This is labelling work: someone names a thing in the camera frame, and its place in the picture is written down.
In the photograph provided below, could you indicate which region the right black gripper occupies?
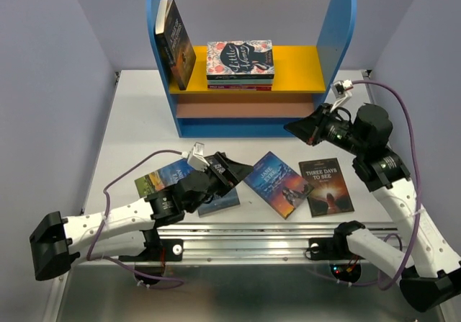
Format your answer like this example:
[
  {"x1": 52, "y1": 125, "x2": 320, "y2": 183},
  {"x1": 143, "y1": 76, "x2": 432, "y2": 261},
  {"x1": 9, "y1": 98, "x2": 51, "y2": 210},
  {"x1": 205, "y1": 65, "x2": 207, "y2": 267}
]
[{"x1": 283, "y1": 103, "x2": 367, "y2": 157}]

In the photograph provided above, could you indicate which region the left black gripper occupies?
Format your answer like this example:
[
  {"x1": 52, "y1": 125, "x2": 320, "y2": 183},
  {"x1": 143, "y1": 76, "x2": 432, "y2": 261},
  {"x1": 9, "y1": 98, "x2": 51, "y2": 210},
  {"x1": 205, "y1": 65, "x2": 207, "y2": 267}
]
[{"x1": 185, "y1": 152, "x2": 253, "y2": 213}]

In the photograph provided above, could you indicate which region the Nineteen Eighty-Four blue book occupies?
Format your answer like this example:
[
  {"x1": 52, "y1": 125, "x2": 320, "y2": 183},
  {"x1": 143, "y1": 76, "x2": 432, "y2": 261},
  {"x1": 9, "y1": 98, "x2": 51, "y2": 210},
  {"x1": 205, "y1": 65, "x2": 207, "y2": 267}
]
[{"x1": 197, "y1": 154, "x2": 241, "y2": 218}]

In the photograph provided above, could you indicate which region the Jane Eyre blue book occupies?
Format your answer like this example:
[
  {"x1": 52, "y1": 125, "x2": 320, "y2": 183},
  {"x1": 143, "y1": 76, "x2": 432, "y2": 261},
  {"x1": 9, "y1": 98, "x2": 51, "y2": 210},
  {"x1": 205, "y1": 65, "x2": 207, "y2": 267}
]
[{"x1": 244, "y1": 151, "x2": 314, "y2": 220}]

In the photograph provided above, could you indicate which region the A Tale of Two Cities book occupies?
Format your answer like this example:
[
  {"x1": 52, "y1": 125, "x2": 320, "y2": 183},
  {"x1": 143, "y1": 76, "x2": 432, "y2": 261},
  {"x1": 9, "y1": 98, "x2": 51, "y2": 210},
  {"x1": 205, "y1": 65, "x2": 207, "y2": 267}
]
[{"x1": 154, "y1": 0, "x2": 196, "y2": 90}]

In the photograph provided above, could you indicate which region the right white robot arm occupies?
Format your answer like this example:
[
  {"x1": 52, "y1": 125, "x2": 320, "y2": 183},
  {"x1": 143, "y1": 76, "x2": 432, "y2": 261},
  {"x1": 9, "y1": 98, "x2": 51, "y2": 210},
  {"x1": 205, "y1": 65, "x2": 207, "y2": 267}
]
[{"x1": 284, "y1": 104, "x2": 460, "y2": 313}]

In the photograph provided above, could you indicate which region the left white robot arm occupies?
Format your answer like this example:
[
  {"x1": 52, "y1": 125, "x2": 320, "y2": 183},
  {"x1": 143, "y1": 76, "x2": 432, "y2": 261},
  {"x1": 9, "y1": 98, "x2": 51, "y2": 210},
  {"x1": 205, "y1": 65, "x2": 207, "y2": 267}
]
[{"x1": 29, "y1": 143, "x2": 254, "y2": 288}]

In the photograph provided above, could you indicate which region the red book in stack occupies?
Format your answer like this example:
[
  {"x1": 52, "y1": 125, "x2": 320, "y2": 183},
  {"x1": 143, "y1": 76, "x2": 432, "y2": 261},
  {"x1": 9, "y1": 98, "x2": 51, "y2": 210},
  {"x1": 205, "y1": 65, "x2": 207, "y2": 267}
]
[{"x1": 207, "y1": 84, "x2": 272, "y2": 91}]

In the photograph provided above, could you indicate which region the teal book in stack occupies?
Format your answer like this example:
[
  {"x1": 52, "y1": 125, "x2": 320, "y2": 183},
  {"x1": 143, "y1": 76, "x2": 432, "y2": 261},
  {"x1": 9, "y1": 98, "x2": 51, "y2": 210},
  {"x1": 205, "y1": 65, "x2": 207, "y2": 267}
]
[{"x1": 207, "y1": 75, "x2": 274, "y2": 85}]

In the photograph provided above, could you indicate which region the blue wooden bookshelf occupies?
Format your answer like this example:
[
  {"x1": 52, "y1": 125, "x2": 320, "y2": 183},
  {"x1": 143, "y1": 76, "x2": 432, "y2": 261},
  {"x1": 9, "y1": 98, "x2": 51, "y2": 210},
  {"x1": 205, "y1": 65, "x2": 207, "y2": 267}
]
[{"x1": 146, "y1": 0, "x2": 357, "y2": 138}]

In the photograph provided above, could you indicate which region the Three Days to See book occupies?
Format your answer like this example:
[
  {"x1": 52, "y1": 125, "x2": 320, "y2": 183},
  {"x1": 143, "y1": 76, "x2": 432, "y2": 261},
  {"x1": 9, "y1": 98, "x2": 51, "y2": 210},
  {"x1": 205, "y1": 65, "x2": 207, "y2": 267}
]
[{"x1": 299, "y1": 158, "x2": 354, "y2": 218}]

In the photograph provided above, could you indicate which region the Animal Farm landscape book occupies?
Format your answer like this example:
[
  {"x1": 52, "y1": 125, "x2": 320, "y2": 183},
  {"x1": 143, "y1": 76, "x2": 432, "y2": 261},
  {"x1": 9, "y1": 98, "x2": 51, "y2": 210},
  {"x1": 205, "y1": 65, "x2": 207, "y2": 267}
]
[{"x1": 135, "y1": 158, "x2": 193, "y2": 197}]

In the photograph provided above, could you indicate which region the Little Women floral book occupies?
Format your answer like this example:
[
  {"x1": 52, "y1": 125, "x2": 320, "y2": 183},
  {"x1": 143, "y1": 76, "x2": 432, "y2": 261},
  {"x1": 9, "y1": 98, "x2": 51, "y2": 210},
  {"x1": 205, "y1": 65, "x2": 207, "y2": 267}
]
[{"x1": 205, "y1": 40, "x2": 274, "y2": 80}]

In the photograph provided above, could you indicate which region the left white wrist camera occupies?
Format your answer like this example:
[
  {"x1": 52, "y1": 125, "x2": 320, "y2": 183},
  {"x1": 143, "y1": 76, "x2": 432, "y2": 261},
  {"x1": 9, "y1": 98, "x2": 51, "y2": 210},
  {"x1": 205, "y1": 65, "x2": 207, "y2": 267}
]
[{"x1": 181, "y1": 142, "x2": 210, "y2": 171}]

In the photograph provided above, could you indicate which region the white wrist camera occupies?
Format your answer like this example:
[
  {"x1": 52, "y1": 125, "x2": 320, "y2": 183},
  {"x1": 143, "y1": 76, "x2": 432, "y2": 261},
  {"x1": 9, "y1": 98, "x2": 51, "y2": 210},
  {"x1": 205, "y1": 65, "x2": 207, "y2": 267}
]
[
  {"x1": 331, "y1": 79, "x2": 354, "y2": 112},
  {"x1": 181, "y1": 142, "x2": 210, "y2": 171}
]

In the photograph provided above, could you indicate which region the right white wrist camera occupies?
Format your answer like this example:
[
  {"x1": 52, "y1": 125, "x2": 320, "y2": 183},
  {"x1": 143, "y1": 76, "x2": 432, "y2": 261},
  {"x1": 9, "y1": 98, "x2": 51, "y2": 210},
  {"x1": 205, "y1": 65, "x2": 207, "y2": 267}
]
[{"x1": 331, "y1": 79, "x2": 354, "y2": 112}]

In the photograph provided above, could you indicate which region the aluminium mounting rail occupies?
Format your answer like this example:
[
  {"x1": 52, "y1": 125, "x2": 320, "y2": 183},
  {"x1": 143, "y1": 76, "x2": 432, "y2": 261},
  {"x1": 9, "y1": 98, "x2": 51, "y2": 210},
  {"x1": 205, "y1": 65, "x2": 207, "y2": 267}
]
[{"x1": 61, "y1": 222, "x2": 397, "y2": 265}]

